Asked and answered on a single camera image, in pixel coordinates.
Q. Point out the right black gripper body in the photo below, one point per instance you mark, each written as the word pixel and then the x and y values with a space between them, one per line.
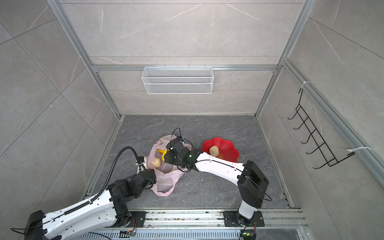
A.
pixel 171 159

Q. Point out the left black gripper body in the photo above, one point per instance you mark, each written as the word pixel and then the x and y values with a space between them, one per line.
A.
pixel 154 181

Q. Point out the pink plastic bag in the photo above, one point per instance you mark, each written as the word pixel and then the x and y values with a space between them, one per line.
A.
pixel 167 175

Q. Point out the beige fake potato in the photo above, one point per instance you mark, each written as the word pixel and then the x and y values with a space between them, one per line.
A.
pixel 214 151

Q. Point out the red flower-shaped plastic bowl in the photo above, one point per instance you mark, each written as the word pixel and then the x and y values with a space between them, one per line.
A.
pixel 227 149

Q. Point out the beige fake fruit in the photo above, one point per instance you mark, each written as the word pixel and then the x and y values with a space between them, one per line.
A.
pixel 157 163

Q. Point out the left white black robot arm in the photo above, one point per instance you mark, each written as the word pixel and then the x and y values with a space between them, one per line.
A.
pixel 108 209

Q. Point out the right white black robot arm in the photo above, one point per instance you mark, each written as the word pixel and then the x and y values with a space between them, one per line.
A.
pixel 248 177

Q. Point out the yellow fake banana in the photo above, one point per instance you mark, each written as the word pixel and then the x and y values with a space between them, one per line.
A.
pixel 162 154

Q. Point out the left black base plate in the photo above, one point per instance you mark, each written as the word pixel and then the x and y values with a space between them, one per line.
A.
pixel 137 219

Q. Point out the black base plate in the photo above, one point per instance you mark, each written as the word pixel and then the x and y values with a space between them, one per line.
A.
pixel 234 219
pixel 137 219

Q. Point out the white wire mesh basket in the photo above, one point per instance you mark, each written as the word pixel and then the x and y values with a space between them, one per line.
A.
pixel 178 80

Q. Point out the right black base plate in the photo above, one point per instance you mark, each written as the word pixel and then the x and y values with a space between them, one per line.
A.
pixel 234 219

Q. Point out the aluminium mounting rail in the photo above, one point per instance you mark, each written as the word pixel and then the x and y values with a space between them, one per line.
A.
pixel 188 219

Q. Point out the black wire hook rack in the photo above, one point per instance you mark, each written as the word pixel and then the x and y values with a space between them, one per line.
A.
pixel 315 136

